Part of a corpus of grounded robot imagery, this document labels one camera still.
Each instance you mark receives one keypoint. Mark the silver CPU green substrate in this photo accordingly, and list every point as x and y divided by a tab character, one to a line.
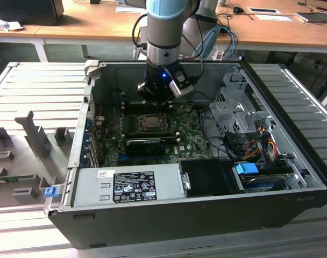
152	123

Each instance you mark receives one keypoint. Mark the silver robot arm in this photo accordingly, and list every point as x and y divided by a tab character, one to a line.
163	32

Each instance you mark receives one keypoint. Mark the CPU socket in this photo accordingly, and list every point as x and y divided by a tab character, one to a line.
138	126

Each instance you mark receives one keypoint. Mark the blue expansion slot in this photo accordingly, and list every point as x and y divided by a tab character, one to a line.
121	156

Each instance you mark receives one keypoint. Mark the silver coin cell battery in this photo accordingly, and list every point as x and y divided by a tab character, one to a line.
187	109

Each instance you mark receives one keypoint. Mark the green motherboard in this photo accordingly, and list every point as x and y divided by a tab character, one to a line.
190	134

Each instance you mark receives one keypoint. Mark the RAM memory stick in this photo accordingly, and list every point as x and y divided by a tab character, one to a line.
144	147

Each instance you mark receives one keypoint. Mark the silver metal drive cage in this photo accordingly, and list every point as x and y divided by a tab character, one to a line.
228	113

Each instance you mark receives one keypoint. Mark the wooden desk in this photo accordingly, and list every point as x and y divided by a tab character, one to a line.
99	24

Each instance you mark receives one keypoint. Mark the black computer mouse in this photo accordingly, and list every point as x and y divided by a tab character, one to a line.
237	10

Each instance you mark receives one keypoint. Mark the blue disk carrier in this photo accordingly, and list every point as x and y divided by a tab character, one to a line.
245	170

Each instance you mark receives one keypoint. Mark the grey power supply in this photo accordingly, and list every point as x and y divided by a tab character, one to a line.
85	188

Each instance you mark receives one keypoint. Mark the black PC case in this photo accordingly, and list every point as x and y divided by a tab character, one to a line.
152	228

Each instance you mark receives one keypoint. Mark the grey parts rack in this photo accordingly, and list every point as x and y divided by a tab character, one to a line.
31	161

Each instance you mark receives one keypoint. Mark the hard disk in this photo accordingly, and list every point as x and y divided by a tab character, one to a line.
263	184

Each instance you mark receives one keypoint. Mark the blue plastic case latch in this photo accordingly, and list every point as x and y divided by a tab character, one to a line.
52	192

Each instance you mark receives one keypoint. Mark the black box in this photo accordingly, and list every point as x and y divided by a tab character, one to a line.
26	10

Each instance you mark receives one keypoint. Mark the crumpled white paper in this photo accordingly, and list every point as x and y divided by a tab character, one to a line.
7	24

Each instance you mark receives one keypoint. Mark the green circuit board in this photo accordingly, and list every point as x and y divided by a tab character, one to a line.
13	178

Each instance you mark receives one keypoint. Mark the grey notebook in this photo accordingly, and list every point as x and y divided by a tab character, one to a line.
312	17

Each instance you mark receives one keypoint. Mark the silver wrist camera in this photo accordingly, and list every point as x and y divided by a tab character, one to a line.
182	83

